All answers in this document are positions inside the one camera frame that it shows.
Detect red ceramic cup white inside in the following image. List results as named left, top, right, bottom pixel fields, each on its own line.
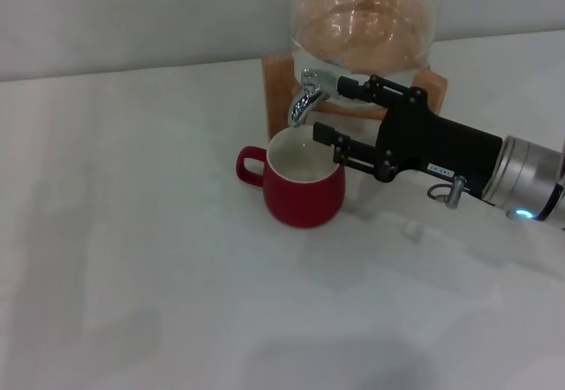
left=236, top=127, right=347, bottom=230

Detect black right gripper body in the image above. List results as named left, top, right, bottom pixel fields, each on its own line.
left=376, top=86, right=505, bottom=196

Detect wooden dispenser stand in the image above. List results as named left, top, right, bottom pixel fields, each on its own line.
left=261, top=52, right=449, bottom=143

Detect chrome dispenser faucet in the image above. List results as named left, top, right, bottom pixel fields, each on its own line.
left=289, top=67, right=342, bottom=129

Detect glass drink dispenser jar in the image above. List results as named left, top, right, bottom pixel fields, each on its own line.
left=290, top=0, right=441, bottom=113

